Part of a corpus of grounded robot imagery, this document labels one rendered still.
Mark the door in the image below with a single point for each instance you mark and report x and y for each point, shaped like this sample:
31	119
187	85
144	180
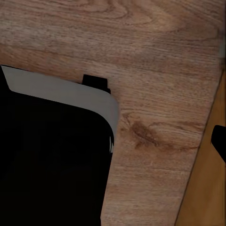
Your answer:
204	203

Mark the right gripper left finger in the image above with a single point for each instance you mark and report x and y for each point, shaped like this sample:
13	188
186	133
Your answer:
11	141

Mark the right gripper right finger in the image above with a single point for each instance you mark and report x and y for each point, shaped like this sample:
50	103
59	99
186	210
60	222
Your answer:
218	139

